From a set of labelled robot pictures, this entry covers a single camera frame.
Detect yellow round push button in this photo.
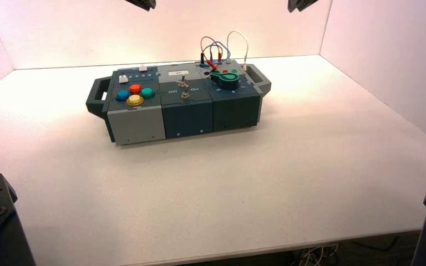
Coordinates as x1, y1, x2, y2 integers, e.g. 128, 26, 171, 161
126, 94, 145, 107

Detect green rotary dial knob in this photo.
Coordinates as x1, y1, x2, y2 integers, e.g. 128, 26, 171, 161
210, 71, 240, 91

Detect grey and teal control box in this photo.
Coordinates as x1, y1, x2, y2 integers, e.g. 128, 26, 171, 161
85, 60, 272, 146

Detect white jumper cable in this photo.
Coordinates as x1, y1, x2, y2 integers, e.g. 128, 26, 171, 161
226, 30, 250, 72

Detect red jumper cable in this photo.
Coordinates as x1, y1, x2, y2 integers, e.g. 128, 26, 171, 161
200, 36, 223, 70

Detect blue jumper cable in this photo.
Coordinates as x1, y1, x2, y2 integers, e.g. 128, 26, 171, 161
202, 41, 230, 68

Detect white cables under table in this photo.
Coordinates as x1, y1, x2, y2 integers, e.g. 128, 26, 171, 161
293, 243, 341, 266

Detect black cable under table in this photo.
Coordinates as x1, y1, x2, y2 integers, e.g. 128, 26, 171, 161
352, 234, 401, 253

